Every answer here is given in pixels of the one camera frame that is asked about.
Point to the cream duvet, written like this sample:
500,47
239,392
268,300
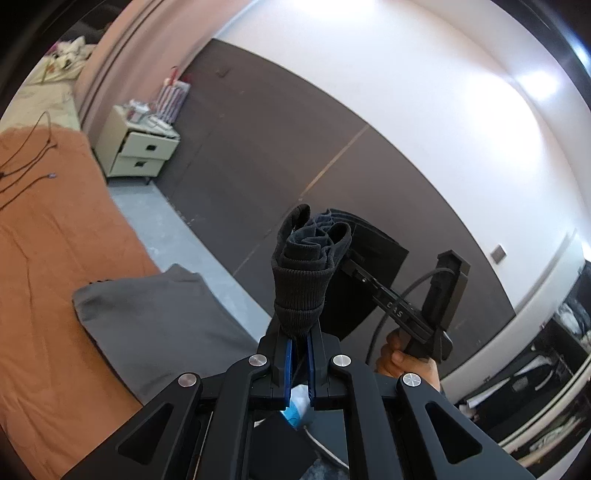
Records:
37,97

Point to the grey garment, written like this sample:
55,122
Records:
161,323

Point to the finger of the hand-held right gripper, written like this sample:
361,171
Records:
364,279

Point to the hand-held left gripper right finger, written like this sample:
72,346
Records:
312,374

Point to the grey wall plate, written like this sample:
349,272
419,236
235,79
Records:
498,254

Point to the white power strip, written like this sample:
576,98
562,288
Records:
161,124

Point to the black teddy bear print t-shirt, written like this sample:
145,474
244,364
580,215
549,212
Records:
300,286

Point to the striped gift bag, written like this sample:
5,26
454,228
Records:
173,99

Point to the person's right hand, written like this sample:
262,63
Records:
406,362

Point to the light blue cloth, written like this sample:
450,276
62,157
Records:
295,406

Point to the black flat object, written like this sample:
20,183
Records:
281,447

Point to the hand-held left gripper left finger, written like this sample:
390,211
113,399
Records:
288,374

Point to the dark cabinet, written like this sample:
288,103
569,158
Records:
531,369

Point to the pink curtain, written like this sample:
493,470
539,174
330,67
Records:
138,46

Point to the brown blanket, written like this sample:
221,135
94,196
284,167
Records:
55,277

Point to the cream nightstand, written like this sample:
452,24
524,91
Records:
143,147

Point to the black and white print cloth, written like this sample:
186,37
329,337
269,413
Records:
69,50

